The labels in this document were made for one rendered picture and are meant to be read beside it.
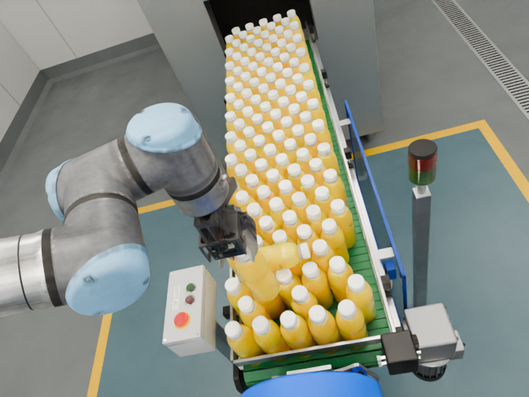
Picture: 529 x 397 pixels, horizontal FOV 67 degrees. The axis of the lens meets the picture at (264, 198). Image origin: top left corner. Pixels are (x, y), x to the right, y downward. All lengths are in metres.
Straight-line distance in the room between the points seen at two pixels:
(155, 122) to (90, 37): 4.66
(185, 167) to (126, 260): 0.16
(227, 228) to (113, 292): 0.27
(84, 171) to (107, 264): 0.16
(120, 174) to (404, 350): 0.73
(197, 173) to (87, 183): 0.14
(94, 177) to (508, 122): 2.67
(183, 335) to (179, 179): 0.55
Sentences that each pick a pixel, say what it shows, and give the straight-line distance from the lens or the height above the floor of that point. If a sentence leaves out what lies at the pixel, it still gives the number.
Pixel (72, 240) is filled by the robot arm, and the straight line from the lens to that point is 0.49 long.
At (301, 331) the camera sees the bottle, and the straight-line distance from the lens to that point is 1.01.
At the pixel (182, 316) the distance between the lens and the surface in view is 1.05.
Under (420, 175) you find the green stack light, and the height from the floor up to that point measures 1.20.
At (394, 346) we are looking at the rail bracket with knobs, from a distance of 1.02.
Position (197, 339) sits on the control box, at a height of 1.09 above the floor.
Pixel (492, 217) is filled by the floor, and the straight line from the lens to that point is 2.45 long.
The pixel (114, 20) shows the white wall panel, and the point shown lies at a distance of 5.04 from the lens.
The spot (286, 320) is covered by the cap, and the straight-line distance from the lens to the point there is 0.98.
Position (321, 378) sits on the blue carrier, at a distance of 0.77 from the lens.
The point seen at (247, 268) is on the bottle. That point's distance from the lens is 0.84.
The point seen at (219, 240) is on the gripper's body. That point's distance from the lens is 0.67.
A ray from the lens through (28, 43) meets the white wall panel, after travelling 5.48.
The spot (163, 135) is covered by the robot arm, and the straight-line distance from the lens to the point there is 0.53.
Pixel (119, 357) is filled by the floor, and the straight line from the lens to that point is 2.53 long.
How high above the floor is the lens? 1.96
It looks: 47 degrees down
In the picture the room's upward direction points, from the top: 24 degrees counter-clockwise
